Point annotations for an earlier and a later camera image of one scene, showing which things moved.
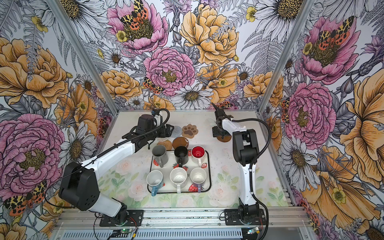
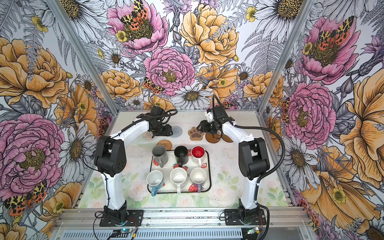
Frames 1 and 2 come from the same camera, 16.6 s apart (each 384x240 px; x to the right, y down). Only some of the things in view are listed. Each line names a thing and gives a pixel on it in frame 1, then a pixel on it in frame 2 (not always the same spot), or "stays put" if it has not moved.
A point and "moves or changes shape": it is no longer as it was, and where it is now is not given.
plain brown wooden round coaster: [226, 138] stays put
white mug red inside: [198, 152] stays put
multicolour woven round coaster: [162, 139] moves or changes shape
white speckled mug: [178, 176] stays put
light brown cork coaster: [167, 143] stays put
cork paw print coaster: [189, 131] -> [195, 134]
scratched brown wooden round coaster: [180, 141] -> [210, 138]
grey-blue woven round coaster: [177, 132] stays put
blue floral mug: [155, 179] stays put
